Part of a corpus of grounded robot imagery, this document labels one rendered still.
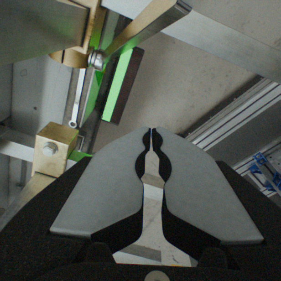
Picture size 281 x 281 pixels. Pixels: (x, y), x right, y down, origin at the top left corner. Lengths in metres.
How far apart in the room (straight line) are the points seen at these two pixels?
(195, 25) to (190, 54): 0.89
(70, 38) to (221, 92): 1.08
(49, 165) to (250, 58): 0.32
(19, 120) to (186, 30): 0.52
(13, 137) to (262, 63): 0.37
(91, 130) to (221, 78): 0.88
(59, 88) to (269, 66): 0.45
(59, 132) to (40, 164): 0.06
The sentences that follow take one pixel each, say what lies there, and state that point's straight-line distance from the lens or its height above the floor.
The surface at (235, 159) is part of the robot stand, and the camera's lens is 1.20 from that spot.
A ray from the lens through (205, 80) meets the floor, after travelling 1.17.
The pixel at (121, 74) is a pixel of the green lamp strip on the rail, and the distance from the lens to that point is 0.41.
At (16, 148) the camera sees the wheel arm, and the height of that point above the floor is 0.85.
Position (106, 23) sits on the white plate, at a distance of 0.31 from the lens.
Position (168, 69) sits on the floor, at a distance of 1.13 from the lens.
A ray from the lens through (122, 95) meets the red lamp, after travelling 0.42.
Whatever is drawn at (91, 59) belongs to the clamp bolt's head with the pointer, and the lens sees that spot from 0.26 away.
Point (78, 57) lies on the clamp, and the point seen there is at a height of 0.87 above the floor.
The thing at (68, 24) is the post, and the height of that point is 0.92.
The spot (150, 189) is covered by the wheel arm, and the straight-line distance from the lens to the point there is 0.36.
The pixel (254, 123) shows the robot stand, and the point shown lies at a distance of 1.12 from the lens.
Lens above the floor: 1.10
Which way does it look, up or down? 60 degrees down
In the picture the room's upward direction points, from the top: 175 degrees counter-clockwise
